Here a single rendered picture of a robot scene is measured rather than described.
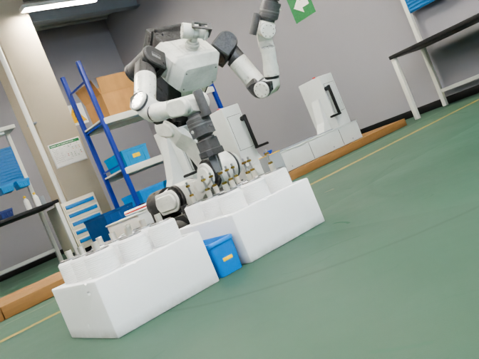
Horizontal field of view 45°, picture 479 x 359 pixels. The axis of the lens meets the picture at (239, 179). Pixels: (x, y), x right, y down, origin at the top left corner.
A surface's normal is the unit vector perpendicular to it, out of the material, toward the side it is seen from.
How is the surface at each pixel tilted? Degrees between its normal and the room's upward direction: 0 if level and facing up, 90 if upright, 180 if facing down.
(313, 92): 90
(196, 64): 97
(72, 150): 90
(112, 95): 90
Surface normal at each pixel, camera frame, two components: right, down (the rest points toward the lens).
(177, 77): -0.04, 0.57
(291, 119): -0.72, 0.32
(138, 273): 0.57, -0.21
